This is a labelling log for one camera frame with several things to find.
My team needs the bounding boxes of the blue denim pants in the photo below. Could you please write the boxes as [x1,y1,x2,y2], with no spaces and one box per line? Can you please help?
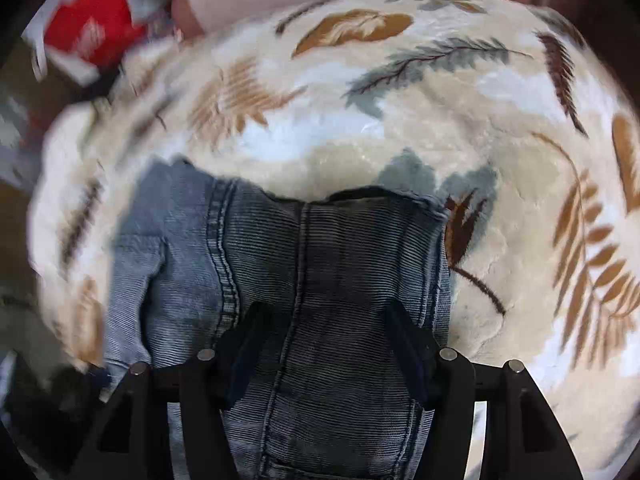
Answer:
[102,159,455,480]

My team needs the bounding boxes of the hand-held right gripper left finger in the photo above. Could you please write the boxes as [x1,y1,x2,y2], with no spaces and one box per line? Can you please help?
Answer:
[70,301,275,480]

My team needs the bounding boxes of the leaf print fleece blanket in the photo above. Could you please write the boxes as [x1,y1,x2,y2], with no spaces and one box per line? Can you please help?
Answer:
[27,0,640,477]

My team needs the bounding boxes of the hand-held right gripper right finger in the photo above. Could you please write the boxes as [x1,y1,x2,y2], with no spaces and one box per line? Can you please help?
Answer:
[382,304,585,480]

